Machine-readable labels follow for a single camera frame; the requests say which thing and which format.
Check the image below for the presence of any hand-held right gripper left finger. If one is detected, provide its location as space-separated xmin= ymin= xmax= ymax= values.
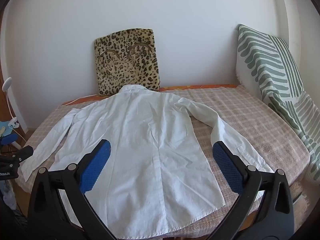
xmin=26 ymin=139 xmax=118 ymax=240

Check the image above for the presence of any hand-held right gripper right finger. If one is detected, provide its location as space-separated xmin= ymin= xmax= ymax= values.
xmin=205 ymin=141 xmax=295 ymax=240

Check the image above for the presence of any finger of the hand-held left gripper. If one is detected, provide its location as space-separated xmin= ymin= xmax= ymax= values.
xmin=7 ymin=145 xmax=34 ymax=164
xmin=0 ymin=133 xmax=18 ymax=146

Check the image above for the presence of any white long-sleeved shirt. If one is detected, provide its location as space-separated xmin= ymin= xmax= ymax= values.
xmin=20 ymin=84 xmax=274 ymax=240

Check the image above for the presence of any person's left hand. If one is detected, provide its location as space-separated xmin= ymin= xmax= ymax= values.
xmin=0 ymin=180 xmax=17 ymax=210

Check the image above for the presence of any light blue paper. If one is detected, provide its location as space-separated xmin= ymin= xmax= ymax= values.
xmin=0 ymin=120 xmax=12 ymax=135

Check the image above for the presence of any pink plaid bed cover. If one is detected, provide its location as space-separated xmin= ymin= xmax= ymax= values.
xmin=17 ymin=84 xmax=312 ymax=240

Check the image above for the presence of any white clip lamp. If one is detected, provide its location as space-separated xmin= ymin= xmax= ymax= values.
xmin=2 ymin=77 xmax=20 ymax=130

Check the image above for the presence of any orange bed sheet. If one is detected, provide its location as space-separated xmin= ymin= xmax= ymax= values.
xmin=61 ymin=84 xmax=238 ymax=105

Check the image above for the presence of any leopard print cushion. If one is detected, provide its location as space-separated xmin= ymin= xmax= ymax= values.
xmin=94 ymin=27 xmax=161 ymax=97

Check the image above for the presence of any green striped white pillow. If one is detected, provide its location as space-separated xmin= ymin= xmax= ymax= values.
xmin=236 ymin=24 xmax=320 ymax=180

